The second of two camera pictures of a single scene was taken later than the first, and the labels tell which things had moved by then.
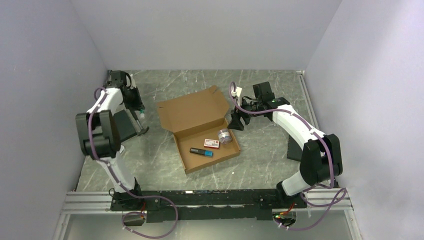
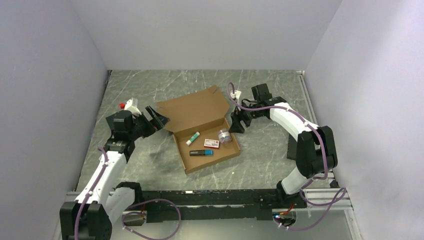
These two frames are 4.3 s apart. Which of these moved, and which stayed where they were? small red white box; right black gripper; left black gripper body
Moved: left black gripper body
Stayed: small red white box; right black gripper
